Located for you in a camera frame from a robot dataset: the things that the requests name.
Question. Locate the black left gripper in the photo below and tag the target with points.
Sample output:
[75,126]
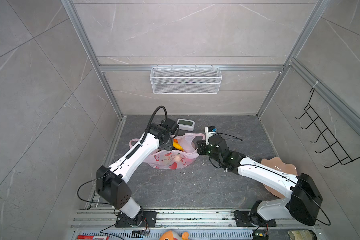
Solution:
[170,146]

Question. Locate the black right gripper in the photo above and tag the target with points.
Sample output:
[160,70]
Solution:
[201,147]

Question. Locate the pink plastic shopping bag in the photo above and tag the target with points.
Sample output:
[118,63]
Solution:
[175,159]

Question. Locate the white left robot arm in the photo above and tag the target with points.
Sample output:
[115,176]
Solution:
[112,181]

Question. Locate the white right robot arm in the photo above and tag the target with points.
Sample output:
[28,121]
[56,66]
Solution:
[301,198]

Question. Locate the yellow fake banana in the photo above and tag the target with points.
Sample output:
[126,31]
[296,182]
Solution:
[177,146]

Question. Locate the white digital clock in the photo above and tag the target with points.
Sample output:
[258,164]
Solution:
[186,125]

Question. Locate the orange plush toy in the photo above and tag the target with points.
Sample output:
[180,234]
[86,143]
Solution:
[172,235]

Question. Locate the white wire mesh basket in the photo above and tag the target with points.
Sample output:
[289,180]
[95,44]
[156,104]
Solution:
[185,80]

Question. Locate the black wire hook rack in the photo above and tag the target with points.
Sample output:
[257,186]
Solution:
[325,134]

